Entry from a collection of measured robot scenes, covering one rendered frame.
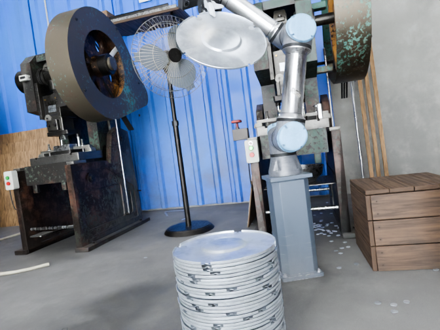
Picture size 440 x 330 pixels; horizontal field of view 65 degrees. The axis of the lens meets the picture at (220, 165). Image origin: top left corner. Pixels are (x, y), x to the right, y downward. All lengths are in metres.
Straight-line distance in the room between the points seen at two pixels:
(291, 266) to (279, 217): 0.21
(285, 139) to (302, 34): 0.40
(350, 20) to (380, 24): 1.65
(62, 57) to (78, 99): 0.28
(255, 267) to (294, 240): 0.66
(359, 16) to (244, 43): 1.02
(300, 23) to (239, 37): 0.36
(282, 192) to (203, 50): 0.70
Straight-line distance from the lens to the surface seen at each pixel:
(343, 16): 2.06
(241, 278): 0.87
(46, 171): 2.82
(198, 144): 3.63
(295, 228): 1.53
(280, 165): 1.50
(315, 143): 2.10
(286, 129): 1.36
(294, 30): 1.44
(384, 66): 3.62
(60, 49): 2.54
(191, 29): 1.19
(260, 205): 2.10
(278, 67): 2.31
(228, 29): 1.20
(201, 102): 3.63
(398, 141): 3.60
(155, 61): 2.58
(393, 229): 1.62
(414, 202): 1.62
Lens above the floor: 0.61
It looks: 3 degrees down
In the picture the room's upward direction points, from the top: 7 degrees counter-clockwise
